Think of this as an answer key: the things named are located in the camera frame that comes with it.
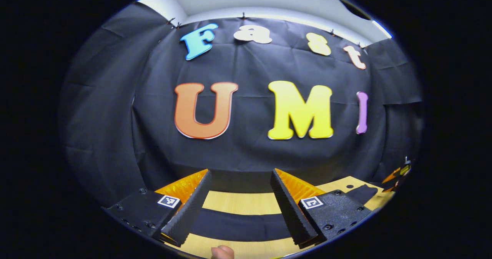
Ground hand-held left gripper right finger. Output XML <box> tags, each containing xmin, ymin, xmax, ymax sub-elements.
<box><xmin>270</xmin><ymin>168</ymin><xmax>373</xmax><ymax>249</ymax></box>

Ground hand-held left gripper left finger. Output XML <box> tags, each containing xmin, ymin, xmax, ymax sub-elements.
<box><xmin>105</xmin><ymin>169</ymin><xmax>213</xmax><ymax>248</ymax></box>

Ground dark blue jeans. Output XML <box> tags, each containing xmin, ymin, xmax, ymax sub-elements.
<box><xmin>188</xmin><ymin>184</ymin><xmax>379</xmax><ymax>243</ymax></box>

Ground black backdrop cloth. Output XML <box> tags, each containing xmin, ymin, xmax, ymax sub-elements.
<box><xmin>60</xmin><ymin>2</ymin><xmax>423</xmax><ymax>208</ymax></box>

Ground ceiling light panel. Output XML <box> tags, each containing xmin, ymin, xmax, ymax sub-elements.
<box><xmin>371</xmin><ymin>20</ymin><xmax>392</xmax><ymax>39</ymax></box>

